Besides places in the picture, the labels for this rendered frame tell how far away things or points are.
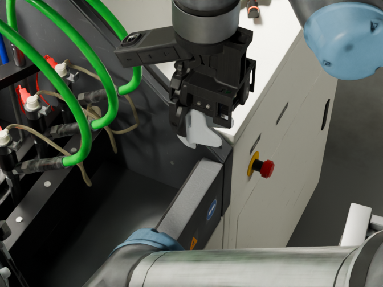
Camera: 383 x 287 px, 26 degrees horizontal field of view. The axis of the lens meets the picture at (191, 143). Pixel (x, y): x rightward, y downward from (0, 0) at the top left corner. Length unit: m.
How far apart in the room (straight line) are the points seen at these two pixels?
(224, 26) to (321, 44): 0.16
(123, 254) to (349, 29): 0.29
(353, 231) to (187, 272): 0.65
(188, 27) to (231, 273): 0.35
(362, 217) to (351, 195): 1.30
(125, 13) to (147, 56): 0.49
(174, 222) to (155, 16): 0.41
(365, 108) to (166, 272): 2.22
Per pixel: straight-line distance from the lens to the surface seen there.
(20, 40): 1.06
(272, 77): 1.53
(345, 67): 0.77
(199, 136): 1.04
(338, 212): 2.57
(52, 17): 1.12
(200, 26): 0.89
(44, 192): 1.36
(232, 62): 0.93
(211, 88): 0.95
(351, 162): 2.70
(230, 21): 0.90
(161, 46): 0.96
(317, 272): 0.56
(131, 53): 0.99
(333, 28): 0.75
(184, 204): 1.36
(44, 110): 1.29
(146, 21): 1.52
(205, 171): 1.40
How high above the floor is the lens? 2.04
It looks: 49 degrees down
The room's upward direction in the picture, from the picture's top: straight up
